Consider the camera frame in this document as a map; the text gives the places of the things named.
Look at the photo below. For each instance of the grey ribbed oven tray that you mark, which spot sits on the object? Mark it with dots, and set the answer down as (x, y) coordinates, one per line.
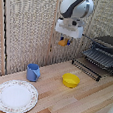
(101, 57)

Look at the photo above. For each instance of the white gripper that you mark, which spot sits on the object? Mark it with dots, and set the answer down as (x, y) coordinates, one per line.
(69, 29)

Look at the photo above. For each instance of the beige woven folding screen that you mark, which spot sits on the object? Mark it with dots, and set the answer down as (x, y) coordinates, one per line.
(25, 25)

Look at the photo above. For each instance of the black dish rack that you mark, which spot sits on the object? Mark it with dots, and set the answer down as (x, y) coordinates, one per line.
(109, 43)

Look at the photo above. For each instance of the white floral rim plate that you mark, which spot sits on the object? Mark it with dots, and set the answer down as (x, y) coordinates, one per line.
(15, 97)

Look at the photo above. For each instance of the orange bread loaf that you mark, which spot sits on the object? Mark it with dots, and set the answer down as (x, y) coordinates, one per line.
(63, 42)

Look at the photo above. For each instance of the white black Franka robot arm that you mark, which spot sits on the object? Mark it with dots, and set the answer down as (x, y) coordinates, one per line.
(76, 6)

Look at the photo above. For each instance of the yellow bowl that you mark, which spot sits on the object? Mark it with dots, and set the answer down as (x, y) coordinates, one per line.
(71, 80)

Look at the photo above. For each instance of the blue mug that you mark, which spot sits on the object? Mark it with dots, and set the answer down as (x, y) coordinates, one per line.
(33, 72)

